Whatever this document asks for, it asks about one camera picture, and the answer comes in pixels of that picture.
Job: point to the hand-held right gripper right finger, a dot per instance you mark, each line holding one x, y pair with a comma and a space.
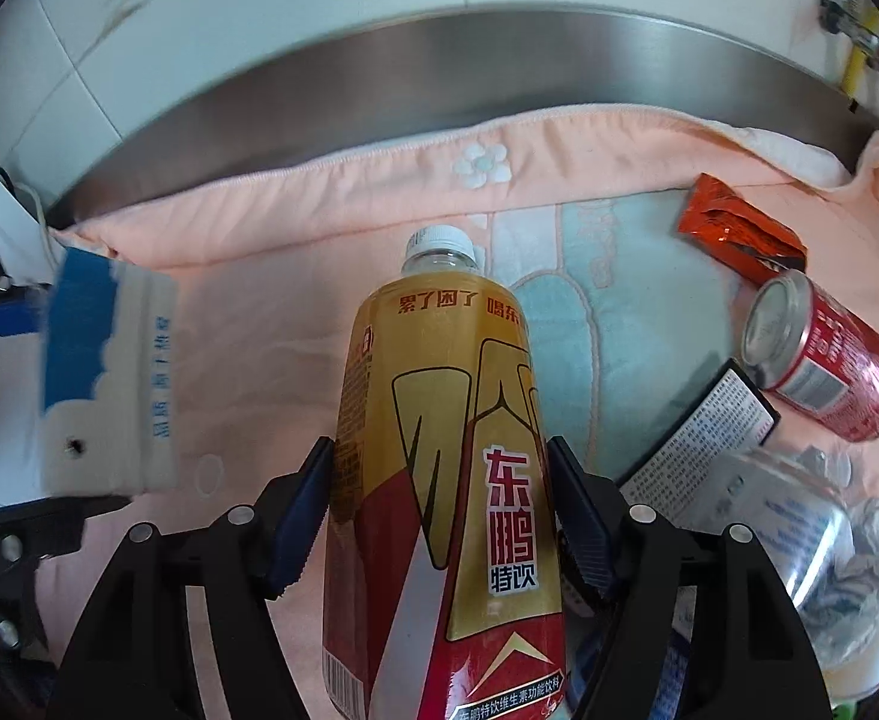
582, 517

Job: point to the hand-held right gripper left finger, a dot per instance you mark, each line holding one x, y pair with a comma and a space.
300, 517

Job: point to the blue and white carton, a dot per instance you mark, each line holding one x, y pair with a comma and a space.
109, 360

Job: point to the yellow energy drink bottle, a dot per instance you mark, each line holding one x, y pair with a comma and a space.
439, 390

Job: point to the red soda can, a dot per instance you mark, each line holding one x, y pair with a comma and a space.
837, 360

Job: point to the orange snack wrapper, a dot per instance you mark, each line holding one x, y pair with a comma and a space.
739, 229

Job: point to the black box with white label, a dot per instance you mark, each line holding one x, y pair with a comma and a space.
709, 435

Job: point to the crumpled clear plastic bottle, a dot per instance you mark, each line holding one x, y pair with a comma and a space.
784, 525

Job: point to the pink flower towel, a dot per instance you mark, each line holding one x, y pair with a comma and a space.
259, 240

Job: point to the yellow pipe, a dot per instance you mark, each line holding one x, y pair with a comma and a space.
853, 64

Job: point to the metal faucet valve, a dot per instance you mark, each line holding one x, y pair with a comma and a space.
878, 37

